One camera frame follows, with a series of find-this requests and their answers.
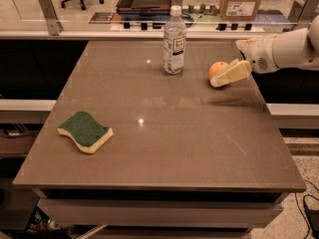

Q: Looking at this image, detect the grey metal bracket left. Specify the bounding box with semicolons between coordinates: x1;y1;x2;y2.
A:
38;0;62;36

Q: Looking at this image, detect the orange fruit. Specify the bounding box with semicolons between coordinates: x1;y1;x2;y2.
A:
208;62;228;80

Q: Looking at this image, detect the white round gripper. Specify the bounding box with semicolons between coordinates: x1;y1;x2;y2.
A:
209;35;278;88

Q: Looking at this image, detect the cardboard box with label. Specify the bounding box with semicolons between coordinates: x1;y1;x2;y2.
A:
219;0;261;21

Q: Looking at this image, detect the black power adapter with cable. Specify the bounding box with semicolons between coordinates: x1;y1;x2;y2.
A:
294;193;319;239

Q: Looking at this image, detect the grey metal bracket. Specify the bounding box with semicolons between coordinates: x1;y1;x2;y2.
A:
38;0;62;36
288;0;319;30

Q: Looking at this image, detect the clear plastic water bottle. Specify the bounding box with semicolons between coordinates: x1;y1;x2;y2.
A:
163;5;186;75

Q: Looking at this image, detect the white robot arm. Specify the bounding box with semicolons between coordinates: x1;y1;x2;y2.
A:
208;16;319;88

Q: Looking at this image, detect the green and yellow sponge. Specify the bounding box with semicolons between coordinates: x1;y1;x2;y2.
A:
58;112;114;154

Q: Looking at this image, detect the grey metal bracket right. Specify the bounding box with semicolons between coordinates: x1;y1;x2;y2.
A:
288;0;319;30

